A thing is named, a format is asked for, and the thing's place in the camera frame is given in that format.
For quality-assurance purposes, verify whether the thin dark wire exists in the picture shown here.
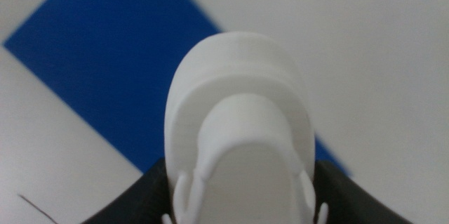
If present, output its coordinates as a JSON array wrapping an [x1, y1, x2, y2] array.
[[18, 193, 60, 224]]

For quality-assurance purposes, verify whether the white sandal with coloured straps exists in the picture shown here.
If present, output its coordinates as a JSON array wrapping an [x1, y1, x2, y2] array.
[[161, 30, 330, 224]]

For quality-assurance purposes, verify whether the blue rectangular mat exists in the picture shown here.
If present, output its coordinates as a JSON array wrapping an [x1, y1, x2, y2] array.
[[2, 0, 351, 178]]

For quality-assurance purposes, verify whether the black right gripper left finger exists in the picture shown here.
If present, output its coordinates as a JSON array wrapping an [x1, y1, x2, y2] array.
[[80, 157, 173, 224]]

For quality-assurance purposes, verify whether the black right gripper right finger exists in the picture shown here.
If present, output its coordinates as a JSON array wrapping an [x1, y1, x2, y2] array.
[[313, 159, 415, 224]]

